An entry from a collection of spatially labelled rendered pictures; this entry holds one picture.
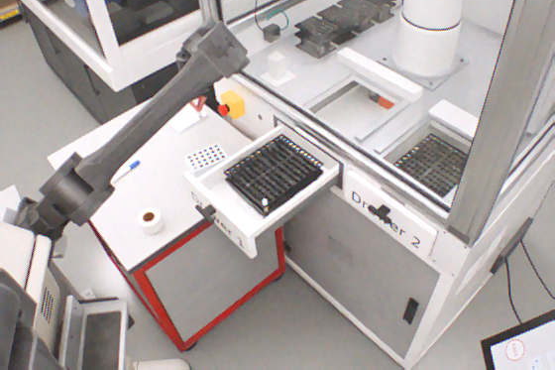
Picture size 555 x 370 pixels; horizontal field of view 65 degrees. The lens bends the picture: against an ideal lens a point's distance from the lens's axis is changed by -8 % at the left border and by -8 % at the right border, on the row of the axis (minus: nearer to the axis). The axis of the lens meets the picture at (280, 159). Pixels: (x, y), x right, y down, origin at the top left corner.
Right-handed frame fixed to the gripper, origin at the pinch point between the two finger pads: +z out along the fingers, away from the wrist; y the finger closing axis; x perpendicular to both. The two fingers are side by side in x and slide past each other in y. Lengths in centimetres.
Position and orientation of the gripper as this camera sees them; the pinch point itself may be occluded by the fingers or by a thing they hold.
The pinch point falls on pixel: (198, 108)
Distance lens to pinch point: 141.5
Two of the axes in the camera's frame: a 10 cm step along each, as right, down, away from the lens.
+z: 0.5, 6.7, 7.4
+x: -8.7, 3.9, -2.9
